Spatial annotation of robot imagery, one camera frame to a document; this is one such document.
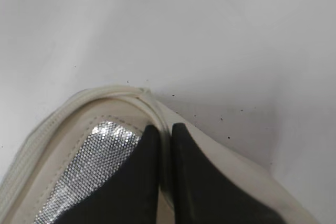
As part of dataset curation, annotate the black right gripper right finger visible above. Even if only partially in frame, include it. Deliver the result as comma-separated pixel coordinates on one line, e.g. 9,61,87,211
171,123,273,223

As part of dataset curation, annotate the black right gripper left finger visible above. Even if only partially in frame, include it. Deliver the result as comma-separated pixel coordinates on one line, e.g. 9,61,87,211
78,124,161,224

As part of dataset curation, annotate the cream bag with silver window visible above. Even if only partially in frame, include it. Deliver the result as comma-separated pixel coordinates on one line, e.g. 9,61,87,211
1,87,288,223

